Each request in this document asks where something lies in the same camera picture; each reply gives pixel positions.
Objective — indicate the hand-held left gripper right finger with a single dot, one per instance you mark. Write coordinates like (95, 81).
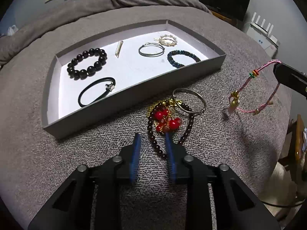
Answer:
(170, 158)

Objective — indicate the wooden chair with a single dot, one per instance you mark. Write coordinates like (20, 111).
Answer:
(298, 136)

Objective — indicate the pearl hair clip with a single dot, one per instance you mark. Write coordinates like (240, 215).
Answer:
(119, 49)

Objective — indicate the grey folded duvet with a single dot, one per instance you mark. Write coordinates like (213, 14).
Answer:
(96, 7)

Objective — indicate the wooden television stand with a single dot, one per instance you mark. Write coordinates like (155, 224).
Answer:
(225, 16)

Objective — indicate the red bead gold ornament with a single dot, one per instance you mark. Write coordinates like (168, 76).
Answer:
(172, 124)

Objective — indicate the white router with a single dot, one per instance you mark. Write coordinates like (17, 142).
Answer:
(261, 34)

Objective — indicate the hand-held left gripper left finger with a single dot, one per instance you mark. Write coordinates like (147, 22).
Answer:
(135, 158)

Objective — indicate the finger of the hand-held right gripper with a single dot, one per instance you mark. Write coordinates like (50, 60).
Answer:
(290, 76)

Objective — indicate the grey cardboard box tray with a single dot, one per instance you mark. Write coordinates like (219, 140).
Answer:
(134, 69)

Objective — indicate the white plastic bag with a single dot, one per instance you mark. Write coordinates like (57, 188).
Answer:
(12, 30)

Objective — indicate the white cloth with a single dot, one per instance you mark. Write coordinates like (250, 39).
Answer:
(278, 184)

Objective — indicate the silver bangle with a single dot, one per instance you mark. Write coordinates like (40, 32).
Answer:
(186, 109)

